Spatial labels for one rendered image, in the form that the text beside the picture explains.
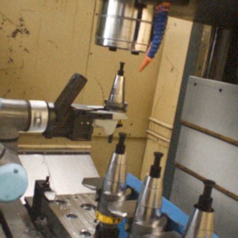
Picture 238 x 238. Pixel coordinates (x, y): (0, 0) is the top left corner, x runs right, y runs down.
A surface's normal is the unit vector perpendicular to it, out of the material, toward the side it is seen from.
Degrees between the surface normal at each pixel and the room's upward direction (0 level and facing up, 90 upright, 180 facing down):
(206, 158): 90
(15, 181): 90
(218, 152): 90
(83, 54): 90
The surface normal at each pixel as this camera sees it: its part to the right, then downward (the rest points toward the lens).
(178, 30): -0.87, -0.04
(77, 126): 0.47, 0.25
